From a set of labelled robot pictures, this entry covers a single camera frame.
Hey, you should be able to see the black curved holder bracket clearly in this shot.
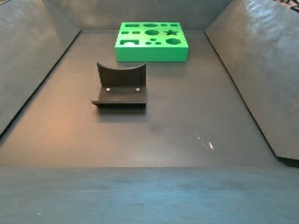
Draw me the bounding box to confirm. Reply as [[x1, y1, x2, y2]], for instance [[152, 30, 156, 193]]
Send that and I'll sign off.
[[91, 63, 147, 107]]

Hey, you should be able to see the green shape sorter box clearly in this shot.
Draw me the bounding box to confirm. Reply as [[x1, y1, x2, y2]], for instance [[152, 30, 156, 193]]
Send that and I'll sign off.
[[115, 22, 190, 61]]

